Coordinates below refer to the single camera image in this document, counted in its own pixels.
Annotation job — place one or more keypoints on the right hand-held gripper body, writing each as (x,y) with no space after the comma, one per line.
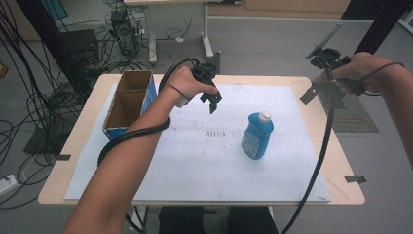
(329,57)

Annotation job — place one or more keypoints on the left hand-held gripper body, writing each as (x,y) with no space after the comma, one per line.
(214,65)

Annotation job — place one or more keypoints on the blue bottle with white cap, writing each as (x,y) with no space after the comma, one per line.
(256,138)

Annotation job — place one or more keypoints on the blue cardboard box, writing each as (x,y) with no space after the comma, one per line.
(126,107)

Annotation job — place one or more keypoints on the person's left hand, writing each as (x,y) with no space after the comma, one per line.
(181,84)

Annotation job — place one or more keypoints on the person's right hand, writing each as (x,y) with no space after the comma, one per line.
(367,70)

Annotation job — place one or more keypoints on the grey gridded floor mat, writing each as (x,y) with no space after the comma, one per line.
(357,117)

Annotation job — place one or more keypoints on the wooden background cabinet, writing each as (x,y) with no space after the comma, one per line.
(285,8)

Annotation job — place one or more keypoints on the white table sheet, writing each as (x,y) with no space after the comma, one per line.
(201,175)

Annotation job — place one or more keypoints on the computer tower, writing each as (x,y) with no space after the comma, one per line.
(125,32)

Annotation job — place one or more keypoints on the black tape strip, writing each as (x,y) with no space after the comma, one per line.
(355,178)
(63,157)

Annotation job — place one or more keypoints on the person's leg in dark trousers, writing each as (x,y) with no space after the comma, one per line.
(180,221)
(251,221)

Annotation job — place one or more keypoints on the black equipment case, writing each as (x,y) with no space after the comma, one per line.
(81,45)

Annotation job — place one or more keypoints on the white table leg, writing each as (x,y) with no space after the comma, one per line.
(136,219)

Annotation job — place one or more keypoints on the white power strip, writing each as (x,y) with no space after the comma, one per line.
(7,185)

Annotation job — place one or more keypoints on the white background desk frame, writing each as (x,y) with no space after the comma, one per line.
(206,32)

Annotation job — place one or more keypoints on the black metal stand post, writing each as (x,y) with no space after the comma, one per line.
(383,22)
(52,39)

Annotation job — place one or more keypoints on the black stand base plate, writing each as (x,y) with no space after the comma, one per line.
(42,141)

